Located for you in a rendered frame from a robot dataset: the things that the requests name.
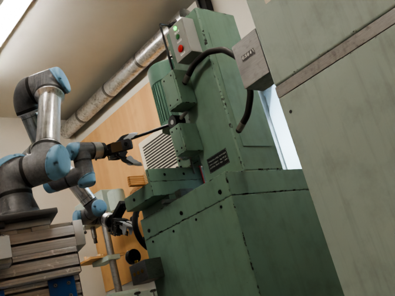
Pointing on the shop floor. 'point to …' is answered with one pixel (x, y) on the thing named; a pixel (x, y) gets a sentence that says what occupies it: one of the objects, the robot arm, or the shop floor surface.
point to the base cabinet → (248, 249)
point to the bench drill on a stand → (114, 196)
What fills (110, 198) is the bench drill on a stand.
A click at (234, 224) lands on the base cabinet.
